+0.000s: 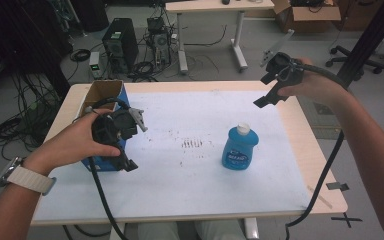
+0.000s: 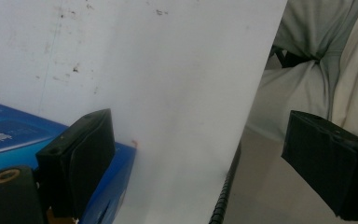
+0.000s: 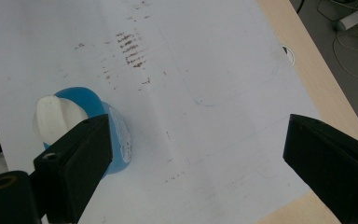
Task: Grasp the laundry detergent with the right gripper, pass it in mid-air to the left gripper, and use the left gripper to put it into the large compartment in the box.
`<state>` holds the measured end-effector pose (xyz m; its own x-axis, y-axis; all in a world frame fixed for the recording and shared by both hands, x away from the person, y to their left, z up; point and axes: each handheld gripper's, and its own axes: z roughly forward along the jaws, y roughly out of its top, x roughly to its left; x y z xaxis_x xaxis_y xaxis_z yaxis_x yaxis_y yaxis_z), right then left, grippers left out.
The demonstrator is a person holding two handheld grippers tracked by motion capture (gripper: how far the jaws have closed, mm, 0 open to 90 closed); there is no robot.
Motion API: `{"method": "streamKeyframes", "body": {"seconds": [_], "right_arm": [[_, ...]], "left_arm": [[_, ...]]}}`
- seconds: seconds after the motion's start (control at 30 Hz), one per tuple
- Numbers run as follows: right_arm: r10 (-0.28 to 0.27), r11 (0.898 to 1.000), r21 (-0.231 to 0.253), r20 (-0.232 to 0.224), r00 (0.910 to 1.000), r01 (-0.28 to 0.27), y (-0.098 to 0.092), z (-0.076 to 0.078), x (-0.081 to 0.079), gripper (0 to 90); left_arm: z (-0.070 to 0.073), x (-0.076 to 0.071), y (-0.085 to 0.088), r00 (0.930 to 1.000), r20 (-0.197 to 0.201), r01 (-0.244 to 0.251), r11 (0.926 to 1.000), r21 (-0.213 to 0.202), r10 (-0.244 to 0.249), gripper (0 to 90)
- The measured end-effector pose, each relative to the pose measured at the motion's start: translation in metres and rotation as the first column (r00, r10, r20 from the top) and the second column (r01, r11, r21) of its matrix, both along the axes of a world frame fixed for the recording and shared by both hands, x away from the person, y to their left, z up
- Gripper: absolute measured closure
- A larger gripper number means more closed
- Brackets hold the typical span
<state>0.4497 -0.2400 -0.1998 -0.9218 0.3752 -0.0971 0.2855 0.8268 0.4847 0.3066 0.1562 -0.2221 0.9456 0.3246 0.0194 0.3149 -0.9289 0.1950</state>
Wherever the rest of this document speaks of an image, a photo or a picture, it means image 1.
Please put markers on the black metal stand beam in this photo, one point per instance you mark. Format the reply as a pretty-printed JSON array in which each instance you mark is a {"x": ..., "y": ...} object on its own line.
[{"x": 370, "y": 40}]

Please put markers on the closed brown cardboard box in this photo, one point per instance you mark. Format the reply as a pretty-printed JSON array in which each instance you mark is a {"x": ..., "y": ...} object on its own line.
[{"x": 360, "y": 15}]

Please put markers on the open brown cardboard box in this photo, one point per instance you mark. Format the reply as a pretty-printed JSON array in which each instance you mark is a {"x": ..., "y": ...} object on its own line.
[{"x": 308, "y": 16}]

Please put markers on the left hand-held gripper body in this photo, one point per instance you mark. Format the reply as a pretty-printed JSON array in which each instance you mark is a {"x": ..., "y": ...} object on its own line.
[{"x": 120, "y": 123}]

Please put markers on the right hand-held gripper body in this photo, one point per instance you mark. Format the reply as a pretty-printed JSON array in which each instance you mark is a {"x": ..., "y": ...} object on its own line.
[{"x": 286, "y": 71}]

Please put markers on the small black box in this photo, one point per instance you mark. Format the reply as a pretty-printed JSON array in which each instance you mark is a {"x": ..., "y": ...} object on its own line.
[{"x": 155, "y": 24}]

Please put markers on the white background desk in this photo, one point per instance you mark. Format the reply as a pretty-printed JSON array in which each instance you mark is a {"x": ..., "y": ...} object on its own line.
[{"x": 220, "y": 6}]

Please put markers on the white table leg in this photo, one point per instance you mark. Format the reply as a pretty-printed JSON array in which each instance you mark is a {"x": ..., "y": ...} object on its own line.
[
  {"x": 251, "y": 229},
  {"x": 116, "y": 231}
]

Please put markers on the black computer mouse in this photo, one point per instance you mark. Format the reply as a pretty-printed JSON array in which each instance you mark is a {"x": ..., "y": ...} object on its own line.
[{"x": 226, "y": 1}]

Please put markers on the blue bottle with white cap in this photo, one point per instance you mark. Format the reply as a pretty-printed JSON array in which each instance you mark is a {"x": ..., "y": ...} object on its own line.
[{"x": 238, "y": 151}]

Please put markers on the beige tape strip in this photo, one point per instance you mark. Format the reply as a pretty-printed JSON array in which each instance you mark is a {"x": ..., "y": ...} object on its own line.
[{"x": 320, "y": 197}]

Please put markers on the person's right hand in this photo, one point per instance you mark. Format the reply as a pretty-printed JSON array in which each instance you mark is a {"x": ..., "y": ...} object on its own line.
[{"x": 320, "y": 88}]

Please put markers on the black computer tower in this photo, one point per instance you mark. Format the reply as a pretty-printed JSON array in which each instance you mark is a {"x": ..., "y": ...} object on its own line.
[{"x": 121, "y": 43}]

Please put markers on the black office chair base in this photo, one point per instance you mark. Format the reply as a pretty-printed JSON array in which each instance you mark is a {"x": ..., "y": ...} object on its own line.
[{"x": 353, "y": 60}]

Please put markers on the person's left hand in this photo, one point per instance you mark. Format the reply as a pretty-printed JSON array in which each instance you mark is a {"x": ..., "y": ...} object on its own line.
[{"x": 70, "y": 145}]

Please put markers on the black tape piece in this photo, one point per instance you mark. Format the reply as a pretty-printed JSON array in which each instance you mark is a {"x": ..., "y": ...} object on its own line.
[{"x": 337, "y": 186}]

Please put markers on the silver power supply unit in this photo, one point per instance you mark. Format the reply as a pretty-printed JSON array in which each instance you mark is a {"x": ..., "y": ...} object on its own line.
[{"x": 95, "y": 65}]

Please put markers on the blue-sided cardboard box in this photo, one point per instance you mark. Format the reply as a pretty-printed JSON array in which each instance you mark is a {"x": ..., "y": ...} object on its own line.
[{"x": 101, "y": 91}]

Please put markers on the grey open computer case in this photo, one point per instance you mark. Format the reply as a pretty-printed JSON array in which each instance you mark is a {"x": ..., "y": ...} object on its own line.
[{"x": 161, "y": 48}]

